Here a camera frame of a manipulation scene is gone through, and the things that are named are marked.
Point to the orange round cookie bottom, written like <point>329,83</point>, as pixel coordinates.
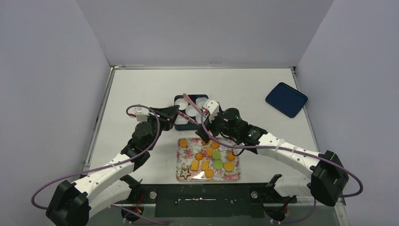
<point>209,173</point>

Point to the white paper cup front-left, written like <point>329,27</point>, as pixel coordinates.
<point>181,120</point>

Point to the square cracker right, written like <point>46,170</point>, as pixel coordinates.
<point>205,165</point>

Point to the dark blue box lid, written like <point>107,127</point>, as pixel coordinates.
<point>286,99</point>

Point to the white paper cup front-right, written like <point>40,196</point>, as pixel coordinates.
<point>200,118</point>

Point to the green round cookie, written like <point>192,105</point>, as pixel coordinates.
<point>218,164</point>
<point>216,155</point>

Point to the white paper cup back-right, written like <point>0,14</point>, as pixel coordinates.
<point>201,101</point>

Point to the square cracker left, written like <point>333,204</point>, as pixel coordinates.
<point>195,165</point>

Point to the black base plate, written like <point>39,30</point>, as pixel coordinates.
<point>210,200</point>

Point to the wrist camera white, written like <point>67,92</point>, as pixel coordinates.
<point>212,108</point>
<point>141,114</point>

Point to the star chocolate cookie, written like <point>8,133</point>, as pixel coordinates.
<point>185,174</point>

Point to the square cracker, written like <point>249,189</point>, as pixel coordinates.
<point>205,165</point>
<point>195,165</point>

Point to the orange round cookie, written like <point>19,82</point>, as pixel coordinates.
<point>215,145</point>
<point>209,173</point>

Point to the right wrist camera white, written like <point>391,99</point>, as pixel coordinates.
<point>212,108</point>

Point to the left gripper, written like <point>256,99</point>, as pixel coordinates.
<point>170,112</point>

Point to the yellow waffle round cookie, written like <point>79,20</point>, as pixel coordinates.
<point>228,166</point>

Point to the floral rectangular tray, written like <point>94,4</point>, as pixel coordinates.
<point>185,156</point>

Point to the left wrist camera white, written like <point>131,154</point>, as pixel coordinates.
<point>141,114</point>

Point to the pink cat paw tongs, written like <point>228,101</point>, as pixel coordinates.
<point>192,101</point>

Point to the white paper cup centre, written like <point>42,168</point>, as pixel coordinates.
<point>191,111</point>

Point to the white paper cup back-left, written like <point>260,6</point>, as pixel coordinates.
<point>181,103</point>

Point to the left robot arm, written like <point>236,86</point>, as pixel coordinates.
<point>74,203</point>

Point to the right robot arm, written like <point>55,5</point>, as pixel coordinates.
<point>243,152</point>

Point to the dark blue square box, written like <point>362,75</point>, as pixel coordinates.
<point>188,126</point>

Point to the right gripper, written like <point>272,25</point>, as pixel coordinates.
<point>211,125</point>

